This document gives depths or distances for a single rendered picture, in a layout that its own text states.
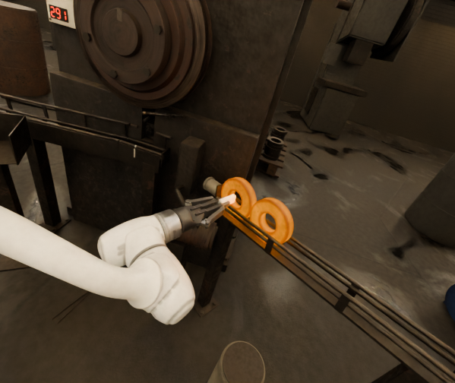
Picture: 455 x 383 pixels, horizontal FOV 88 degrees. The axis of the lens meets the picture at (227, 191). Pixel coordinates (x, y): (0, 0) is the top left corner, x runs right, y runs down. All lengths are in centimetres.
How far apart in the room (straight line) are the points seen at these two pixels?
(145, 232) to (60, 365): 79
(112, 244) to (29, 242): 21
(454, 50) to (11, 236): 770
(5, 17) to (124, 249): 332
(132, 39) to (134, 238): 58
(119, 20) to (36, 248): 66
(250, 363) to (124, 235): 46
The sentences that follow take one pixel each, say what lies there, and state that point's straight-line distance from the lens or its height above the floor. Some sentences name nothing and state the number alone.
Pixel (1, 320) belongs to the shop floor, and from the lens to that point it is 147.
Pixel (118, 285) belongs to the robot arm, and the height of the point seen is 78.
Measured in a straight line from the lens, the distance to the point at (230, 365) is 74.
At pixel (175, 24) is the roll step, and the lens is 88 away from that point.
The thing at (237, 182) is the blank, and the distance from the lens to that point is 83.
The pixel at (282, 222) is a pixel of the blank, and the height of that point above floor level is 76.
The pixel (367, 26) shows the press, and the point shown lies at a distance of 500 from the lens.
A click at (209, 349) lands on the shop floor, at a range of 131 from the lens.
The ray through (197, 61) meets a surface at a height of 109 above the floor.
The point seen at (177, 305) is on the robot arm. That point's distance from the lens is 55.
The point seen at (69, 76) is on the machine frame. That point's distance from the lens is 135.
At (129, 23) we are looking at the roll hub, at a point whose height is 115.
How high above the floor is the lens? 119
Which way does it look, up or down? 33 degrees down
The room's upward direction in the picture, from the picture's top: 16 degrees clockwise
